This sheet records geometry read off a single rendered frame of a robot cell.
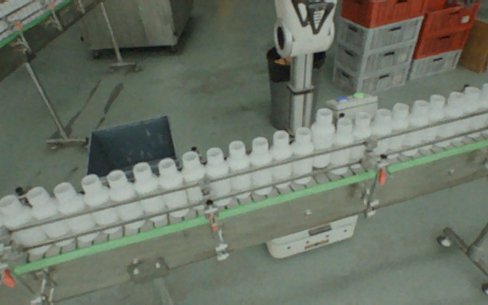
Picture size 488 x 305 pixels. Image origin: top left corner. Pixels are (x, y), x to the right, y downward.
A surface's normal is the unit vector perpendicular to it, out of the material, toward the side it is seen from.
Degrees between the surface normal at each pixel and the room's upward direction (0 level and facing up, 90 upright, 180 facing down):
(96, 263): 90
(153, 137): 90
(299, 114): 90
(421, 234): 0
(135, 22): 90
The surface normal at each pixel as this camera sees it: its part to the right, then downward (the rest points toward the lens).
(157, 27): 0.00, 0.63
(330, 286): -0.07, -0.77
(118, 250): 0.28, 0.61
